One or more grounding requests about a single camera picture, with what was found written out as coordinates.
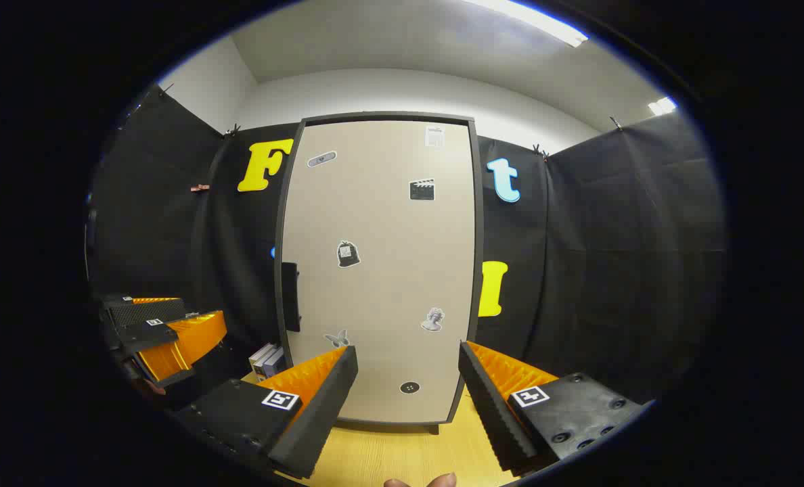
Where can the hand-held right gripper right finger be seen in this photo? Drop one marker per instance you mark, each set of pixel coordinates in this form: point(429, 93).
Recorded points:
point(490, 406)

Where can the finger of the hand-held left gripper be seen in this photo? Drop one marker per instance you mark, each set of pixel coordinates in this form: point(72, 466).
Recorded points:
point(145, 311)
point(172, 341)

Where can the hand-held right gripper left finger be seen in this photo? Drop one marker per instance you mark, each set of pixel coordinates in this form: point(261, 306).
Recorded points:
point(321, 406)

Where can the beige cabinet door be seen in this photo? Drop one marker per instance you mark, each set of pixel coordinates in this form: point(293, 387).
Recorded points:
point(388, 284)

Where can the blue-grey small box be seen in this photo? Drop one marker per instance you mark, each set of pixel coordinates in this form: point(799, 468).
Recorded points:
point(275, 363)

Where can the black backdrop cloth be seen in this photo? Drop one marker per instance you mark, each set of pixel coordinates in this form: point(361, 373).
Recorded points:
point(612, 270)

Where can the black binder clip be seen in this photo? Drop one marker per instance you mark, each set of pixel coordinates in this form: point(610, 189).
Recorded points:
point(616, 123)
point(233, 129)
point(541, 150)
point(166, 88)

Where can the small ceiling light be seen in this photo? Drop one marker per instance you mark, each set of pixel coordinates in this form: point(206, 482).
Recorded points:
point(662, 106)

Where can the long ceiling light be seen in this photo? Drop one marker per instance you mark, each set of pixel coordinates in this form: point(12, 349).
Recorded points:
point(537, 20)

